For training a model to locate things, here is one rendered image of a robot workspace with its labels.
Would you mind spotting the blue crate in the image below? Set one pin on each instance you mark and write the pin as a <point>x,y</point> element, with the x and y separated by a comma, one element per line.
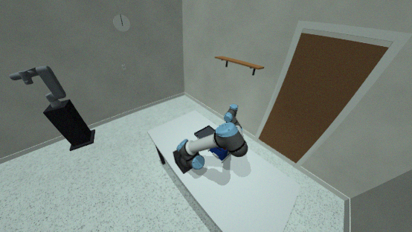
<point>222,154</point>

